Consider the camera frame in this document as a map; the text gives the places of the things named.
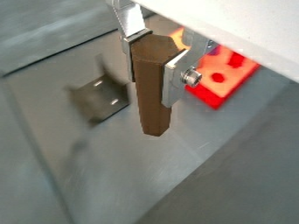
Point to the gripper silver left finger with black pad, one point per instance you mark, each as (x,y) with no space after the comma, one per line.
(131,26)

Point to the black plastic cradle holder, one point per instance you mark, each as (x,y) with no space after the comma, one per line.
(100,98)

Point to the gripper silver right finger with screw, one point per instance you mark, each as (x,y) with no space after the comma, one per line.
(179,73)

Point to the brown hexagon peg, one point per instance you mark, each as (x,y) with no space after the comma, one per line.
(151,52)

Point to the red peg board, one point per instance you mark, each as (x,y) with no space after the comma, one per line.
(225,71)

